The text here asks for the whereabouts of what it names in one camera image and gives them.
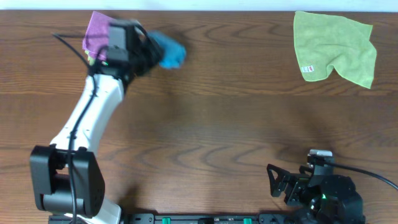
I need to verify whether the blue microfiber cloth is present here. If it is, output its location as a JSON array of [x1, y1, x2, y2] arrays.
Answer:
[[148, 30, 187, 70]]

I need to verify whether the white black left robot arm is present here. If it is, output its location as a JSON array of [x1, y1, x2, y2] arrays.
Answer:
[[30, 34, 167, 223]]

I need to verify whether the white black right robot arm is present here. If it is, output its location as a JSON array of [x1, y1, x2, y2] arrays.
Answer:
[[267, 164, 366, 224]]

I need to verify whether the folded purple cloth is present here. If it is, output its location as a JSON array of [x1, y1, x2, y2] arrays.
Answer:
[[82, 11, 113, 58]]

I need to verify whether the folded green cloth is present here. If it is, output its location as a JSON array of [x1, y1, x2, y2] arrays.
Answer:
[[85, 50, 95, 65]]

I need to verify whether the green microfiber cloth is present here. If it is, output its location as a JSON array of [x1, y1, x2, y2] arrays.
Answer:
[[294, 11, 377, 89]]

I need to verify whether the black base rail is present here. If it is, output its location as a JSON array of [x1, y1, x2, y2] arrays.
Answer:
[[120, 213, 294, 224]]

